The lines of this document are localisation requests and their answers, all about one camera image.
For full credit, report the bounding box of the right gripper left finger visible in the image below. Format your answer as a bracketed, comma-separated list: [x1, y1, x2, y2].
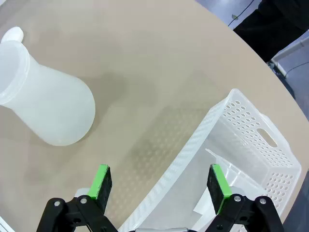
[36, 164, 121, 232]

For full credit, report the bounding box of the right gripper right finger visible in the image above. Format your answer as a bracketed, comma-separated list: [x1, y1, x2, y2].
[200, 163, 285, 232]

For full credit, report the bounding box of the clear plastic measuring jug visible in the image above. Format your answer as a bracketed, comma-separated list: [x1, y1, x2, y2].
[205, 147, 266, 201]

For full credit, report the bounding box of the translucent white conical flask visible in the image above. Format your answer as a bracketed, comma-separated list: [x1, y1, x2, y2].
[0, 40, 96, 147]

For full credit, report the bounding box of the white round flask cap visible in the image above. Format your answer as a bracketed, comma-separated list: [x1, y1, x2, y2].
[1, 26, 24, 44]

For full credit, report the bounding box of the white paper label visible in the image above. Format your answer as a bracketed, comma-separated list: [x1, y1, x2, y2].
[194, 187, 215, 216]

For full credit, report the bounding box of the white perforated basket with label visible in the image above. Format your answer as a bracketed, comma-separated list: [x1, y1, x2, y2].
[118, 88, 302, 232]

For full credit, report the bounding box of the person in black clothes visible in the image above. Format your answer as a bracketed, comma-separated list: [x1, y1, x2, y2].
[233, 0, 309, 63]

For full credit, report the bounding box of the thin floor cable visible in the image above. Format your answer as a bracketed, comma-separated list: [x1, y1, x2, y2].
[228, 0, 256, 26]

